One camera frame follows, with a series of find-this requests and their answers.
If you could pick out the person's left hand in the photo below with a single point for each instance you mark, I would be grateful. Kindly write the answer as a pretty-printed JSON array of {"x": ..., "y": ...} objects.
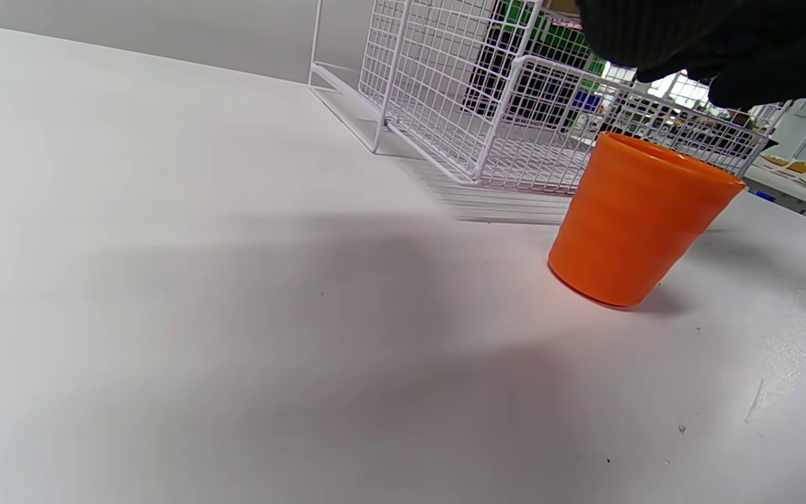
[{"x": 725, "y": 35}]

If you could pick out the tan patterned item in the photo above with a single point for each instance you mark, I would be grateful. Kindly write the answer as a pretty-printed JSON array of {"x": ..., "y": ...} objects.
[{"x": 791, "y": 165}]

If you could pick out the white background table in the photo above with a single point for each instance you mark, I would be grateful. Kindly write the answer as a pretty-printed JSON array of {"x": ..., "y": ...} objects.
[{"x": 802, "y": 199}]

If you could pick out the orange plastic cup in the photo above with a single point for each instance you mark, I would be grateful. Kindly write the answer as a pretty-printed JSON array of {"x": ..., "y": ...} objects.
[{"x": 634, "y": 224}]

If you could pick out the shelf with green bins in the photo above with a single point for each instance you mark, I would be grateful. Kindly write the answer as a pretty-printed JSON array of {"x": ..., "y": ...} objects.
[{"x": 515, "y": 28}]

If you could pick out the white mesh sliding drawer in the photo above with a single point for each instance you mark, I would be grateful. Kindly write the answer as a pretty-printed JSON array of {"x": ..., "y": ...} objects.
[{"x": 515, "y": 164}]

